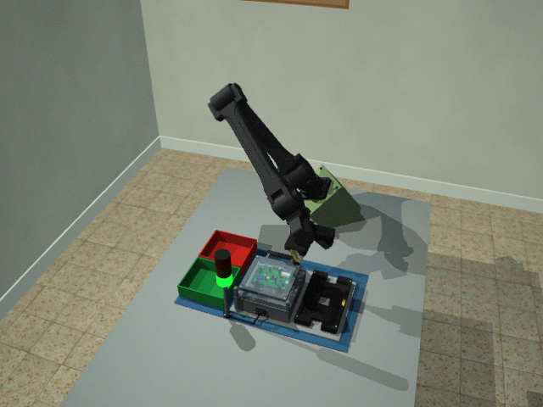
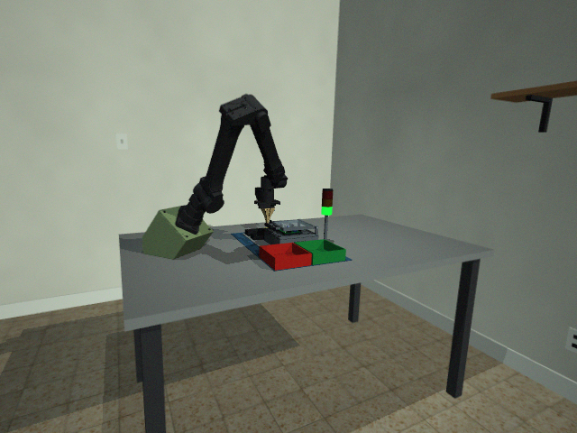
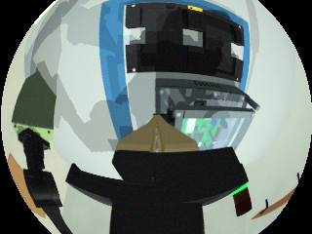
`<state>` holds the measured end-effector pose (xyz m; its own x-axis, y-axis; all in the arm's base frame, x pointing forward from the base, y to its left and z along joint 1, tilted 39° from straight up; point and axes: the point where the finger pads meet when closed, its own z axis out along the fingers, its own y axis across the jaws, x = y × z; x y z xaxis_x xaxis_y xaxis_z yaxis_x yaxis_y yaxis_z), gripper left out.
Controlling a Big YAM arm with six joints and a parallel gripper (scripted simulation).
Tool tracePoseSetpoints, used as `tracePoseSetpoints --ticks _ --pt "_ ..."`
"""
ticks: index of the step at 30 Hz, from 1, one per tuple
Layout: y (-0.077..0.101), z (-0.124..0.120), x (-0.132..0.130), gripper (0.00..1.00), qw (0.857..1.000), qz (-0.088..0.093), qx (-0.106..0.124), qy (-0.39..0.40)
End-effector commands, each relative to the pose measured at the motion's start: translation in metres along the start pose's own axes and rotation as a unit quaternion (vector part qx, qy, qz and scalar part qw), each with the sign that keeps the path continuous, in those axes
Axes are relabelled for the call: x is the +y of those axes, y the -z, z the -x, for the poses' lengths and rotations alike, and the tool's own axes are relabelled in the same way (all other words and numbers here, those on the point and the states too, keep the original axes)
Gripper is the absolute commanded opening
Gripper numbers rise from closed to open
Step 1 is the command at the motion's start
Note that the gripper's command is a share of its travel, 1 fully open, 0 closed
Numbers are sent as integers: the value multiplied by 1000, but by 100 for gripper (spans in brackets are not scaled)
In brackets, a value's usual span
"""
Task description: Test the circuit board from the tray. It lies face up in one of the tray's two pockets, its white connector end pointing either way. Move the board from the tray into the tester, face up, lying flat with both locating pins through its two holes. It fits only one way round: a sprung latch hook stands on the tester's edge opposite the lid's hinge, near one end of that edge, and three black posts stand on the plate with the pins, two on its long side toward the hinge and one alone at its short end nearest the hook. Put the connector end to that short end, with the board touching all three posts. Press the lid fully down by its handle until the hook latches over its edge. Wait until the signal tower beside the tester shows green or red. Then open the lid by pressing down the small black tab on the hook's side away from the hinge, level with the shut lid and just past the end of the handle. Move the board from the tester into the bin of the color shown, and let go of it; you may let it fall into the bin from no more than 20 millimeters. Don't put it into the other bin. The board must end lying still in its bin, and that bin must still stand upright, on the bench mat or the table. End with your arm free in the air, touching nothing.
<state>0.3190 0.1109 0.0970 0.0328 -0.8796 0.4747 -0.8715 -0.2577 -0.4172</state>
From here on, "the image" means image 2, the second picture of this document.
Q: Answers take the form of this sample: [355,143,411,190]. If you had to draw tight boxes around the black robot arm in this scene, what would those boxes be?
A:
[175,94,288,235]

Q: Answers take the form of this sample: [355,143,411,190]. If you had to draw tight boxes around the red open box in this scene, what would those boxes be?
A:
[259,243,312,271]

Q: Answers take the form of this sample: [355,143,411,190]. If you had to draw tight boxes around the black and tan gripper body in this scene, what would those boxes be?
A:
[254,189,280,208]

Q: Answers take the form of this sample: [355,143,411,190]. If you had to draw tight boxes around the green bin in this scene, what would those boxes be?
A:
[294,239,346,265]

